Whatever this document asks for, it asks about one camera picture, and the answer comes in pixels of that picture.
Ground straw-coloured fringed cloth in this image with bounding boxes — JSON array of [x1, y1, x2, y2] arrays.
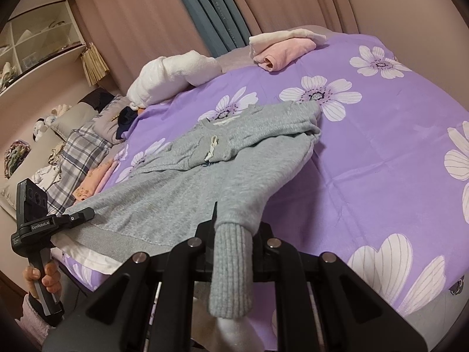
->
[[81, 42, 111, 87]]

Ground navy crumpled clothes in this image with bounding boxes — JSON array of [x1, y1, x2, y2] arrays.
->
[[116, 106, 139, 141]]

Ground white fluffy blanket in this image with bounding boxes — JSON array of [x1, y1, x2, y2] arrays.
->
[[126, 51, 222, 108]]

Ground person's left hand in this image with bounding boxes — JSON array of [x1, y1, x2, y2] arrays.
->
[[23, 260, 63, 296]]

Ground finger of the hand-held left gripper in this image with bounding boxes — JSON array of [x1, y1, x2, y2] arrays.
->
[[59, 208, 96, 230]]

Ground pale pink folded garment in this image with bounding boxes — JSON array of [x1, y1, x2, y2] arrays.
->
[[97, 160, 120, 195]]

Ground grey plaid blanket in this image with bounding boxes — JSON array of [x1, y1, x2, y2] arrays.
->
[[46, 123, 114, 215]]

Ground orange printed folded garment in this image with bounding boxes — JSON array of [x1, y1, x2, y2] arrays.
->
[[75, 161, 114, 202]]

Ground dark brown pillow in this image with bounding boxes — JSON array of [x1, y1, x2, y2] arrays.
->
[[79, 88, 116, 112]]

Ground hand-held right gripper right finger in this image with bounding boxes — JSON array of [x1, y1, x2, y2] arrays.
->
[[253, 222, 427, 352]]

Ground person's left forearm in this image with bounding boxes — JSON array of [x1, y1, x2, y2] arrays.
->
[[22, 295, 54, 340]]

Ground beige pillow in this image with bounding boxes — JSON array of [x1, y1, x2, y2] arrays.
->
[[49, 103, 101, 142]]

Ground purple floral bedsheet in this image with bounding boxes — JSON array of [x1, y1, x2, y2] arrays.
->
[[60, 33, 469, 352]]

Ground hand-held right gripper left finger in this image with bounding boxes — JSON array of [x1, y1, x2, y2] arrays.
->
[[41, 202, 220, 352]]

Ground teal curtain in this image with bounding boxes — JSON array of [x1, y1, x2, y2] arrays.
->
[[166, 0, 253, 57]]

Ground white shelf cabinet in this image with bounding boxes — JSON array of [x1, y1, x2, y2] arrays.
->
[[0, 0, 86, 96]]

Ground grey quilted pillow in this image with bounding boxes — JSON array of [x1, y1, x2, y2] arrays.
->
[[93, 95, 132, 143]]

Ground beige folded cloth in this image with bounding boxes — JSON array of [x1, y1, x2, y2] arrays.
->
[[249, 28, 327, 59]]

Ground grey printed sweatshirt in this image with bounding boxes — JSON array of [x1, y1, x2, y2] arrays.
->
[[51, 101, 323, 352]]

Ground black and white plush toy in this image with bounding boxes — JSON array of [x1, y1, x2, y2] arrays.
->
[[33, 115, 55, 142]]

